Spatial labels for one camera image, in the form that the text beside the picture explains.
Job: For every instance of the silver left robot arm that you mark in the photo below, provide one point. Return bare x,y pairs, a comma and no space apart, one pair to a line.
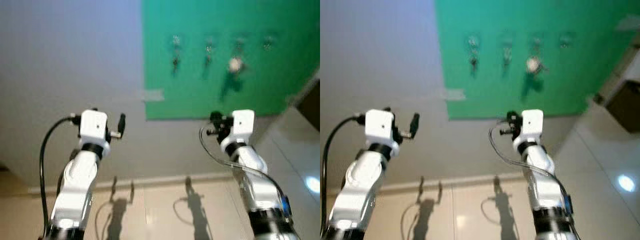
360,185
75,185

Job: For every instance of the keys with white tag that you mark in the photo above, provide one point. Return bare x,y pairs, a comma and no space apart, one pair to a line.
533,64
235,64

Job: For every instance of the green key board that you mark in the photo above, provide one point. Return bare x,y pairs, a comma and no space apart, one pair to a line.
200,95
500,95

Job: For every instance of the grey tape piece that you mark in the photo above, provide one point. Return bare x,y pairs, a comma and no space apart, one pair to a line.
629,23
152,95
453,94

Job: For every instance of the dark brown cabinet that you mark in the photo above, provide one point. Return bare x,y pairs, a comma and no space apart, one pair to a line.
311,105
625,107

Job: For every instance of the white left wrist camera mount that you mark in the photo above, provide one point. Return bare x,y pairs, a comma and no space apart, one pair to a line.
92,125
378,125

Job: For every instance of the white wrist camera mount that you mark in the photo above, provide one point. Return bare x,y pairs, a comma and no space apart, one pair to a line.
378,125
92,125
242,122
531,122

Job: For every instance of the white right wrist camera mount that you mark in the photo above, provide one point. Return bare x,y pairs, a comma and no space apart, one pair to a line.
531,122
242,122

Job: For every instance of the clear wall hook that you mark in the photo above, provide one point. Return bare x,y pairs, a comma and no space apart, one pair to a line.
268,43
566,41

